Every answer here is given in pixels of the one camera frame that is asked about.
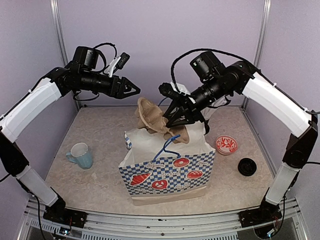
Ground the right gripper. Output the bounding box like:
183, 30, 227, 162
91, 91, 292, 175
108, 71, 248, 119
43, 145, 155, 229
163, 74, 232, 126

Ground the brown cardboard cup carrier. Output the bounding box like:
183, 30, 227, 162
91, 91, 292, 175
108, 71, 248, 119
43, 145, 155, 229
135, 97, 190, 144

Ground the blue checkered paper bag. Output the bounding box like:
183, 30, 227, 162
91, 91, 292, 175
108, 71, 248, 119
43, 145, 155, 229
118, 121, 216, 206

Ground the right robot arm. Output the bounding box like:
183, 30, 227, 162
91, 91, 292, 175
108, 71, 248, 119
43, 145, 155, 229
159, 48, 318, 227

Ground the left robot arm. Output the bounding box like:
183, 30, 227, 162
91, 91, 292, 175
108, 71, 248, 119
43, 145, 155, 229
0, 46, 141, 223

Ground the red floral bowl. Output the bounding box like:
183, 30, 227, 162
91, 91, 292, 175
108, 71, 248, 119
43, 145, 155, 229
215, 135, 239, 156

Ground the blue ceramic mug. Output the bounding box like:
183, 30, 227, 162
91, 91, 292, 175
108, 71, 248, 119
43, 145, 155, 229
66, 142, 93, 170

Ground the stack of black lids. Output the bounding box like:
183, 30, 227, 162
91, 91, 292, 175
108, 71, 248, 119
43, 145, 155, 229
237, 158, 257, 177

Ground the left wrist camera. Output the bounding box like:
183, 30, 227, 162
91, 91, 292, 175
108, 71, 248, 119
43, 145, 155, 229
102, 52, 130, 78

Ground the left aluminium corner post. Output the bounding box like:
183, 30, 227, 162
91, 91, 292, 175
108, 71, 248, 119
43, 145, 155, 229
49, 0, 82, 108

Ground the aluminium corner post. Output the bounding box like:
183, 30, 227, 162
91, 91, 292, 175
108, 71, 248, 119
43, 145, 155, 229
49, 0, 82, 108
241, 0, 272, 108

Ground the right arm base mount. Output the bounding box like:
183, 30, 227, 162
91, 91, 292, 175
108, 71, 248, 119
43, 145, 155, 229
238, 208, 283, 228

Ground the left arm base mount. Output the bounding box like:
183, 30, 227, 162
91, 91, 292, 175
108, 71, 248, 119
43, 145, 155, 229
43, 207, 88, 229

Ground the right aluminium corner post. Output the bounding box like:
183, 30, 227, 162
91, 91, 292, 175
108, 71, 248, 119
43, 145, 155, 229
241, 0, 272, 108

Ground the aluminium front frame rail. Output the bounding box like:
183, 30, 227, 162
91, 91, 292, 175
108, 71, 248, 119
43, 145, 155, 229
15, 198, 309, 240

